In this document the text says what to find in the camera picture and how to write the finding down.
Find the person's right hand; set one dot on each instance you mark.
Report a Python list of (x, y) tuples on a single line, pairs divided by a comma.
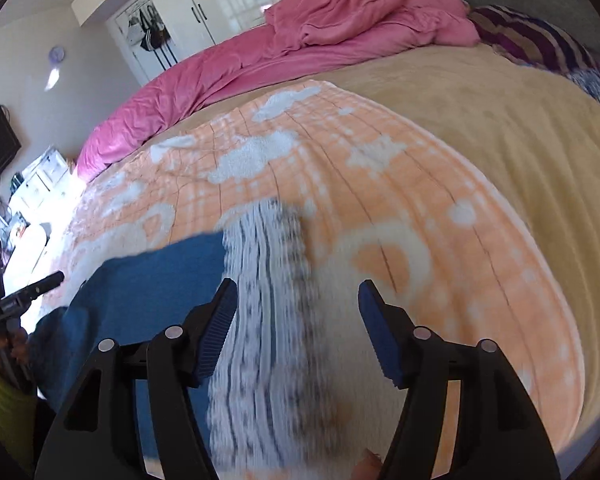
[(367, 465)]

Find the white drawer cabinet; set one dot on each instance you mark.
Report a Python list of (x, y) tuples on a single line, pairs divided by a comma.
[(45, 172)]

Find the round purple wall clock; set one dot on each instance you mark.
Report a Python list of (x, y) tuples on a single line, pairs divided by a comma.
[(57, 55)]

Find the blue denim pants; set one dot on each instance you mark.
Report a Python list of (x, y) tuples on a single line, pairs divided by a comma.
[(145, 285)]

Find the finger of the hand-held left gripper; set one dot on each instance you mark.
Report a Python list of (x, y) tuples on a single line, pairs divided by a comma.
[(45, 283)]

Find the white hanging bag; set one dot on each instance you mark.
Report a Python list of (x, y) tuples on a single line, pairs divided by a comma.
[(135, 30)]

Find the dark hanging bag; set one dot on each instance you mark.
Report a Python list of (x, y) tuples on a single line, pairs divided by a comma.
[(161, 25)]

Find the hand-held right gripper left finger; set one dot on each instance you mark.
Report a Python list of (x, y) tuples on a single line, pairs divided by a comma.
[(215, 330)]

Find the white rounded table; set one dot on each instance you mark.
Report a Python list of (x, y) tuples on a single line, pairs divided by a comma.
[(27, 255)]

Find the pink duvet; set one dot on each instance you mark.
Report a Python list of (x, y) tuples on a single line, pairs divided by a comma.
[(260, 65)]

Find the black striped hanging bag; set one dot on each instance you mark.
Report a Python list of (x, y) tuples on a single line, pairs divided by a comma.
[(152, 37)]

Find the orange plaid fleece blanket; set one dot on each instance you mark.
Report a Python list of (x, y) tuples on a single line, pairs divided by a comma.
[(405, 195)]

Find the white door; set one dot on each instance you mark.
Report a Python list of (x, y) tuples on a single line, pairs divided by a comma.
[(130, 55)]

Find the purple striped pillow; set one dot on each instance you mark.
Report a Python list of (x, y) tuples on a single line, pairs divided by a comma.
[(530, 40)]

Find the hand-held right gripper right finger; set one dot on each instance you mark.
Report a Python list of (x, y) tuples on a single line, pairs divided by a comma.
[(380, 330)]

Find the beige bed sheet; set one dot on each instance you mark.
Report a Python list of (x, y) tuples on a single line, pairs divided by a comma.
[(520, 125)]

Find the blue white patterned pillow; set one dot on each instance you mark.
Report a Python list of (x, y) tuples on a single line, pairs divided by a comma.
[(597, 90)]

